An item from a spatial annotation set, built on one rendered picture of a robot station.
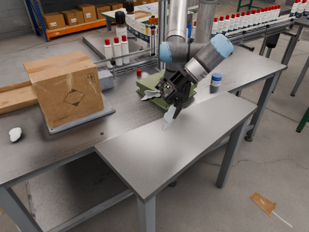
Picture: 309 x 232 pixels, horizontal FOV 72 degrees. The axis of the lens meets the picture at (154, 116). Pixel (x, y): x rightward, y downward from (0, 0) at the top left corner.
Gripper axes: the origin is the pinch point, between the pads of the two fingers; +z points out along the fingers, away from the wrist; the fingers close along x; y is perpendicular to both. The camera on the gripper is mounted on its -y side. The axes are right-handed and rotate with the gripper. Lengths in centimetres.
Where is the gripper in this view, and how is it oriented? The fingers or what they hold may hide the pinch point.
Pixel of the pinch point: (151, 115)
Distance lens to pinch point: 78.8
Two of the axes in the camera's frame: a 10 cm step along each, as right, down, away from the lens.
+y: -4.9, -1.9, -8.5
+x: 5.2, 7.3, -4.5
